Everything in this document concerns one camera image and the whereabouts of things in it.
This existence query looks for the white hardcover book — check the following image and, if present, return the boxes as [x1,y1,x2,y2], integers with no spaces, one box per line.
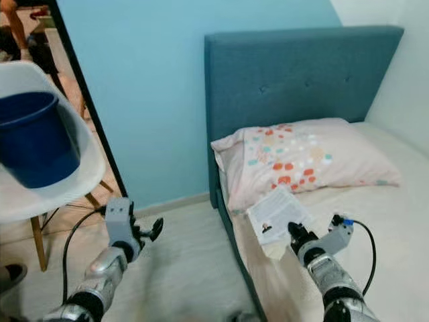
[247,186,316,262]

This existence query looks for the pink patterned pillow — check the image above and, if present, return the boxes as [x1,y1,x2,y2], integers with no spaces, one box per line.
[211,117,403,214]

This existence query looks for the white mattress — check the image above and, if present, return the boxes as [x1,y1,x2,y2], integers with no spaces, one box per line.
[220,121,429,322]

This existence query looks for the white plastic chair wooden legs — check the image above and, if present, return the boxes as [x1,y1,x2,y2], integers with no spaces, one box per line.
[0,60,116,272]

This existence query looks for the dark round shoe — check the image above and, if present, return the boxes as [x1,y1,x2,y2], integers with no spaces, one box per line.
[0,264,29,294]

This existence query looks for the blue plastic bucket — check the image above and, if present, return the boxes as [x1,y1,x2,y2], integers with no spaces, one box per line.
[0,92,81,189]

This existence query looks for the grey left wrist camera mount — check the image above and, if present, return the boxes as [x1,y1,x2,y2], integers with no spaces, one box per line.
[105,197,140,246]

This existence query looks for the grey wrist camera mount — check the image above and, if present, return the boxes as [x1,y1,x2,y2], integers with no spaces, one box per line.
[105,197,140,246]
[314,215,355,257]

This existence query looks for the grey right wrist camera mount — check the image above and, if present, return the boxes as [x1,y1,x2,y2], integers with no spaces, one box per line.
[314,215,355,257]

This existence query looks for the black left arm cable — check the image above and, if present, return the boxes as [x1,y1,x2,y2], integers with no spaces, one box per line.
[62,207,108,306]

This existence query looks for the dark door frame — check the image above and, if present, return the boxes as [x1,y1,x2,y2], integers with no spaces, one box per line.
[44,0,128,199]

